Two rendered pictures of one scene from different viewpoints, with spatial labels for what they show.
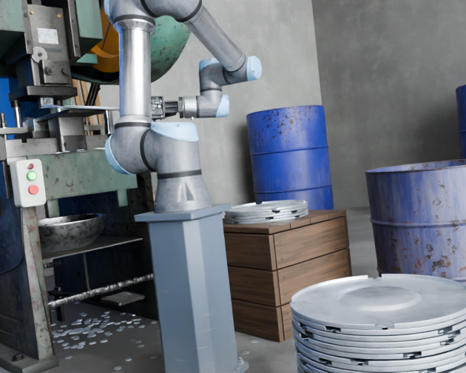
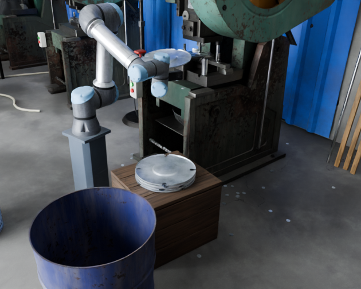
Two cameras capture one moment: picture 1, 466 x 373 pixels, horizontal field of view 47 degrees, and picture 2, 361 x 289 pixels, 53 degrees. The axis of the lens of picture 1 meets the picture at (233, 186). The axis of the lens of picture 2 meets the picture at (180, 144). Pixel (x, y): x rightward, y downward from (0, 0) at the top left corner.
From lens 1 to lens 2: 2.67 m
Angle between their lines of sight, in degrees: 93
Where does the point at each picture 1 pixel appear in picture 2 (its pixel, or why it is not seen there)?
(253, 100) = not seen: outside the picture
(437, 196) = (51, 222)
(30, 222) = (140, 103)
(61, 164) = not seen: hidden behind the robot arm
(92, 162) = (172, 88)
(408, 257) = (78, 245)
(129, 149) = not seen: hidden behind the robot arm
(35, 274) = (140, 125)
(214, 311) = (75, 175)
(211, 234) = (75, 147)
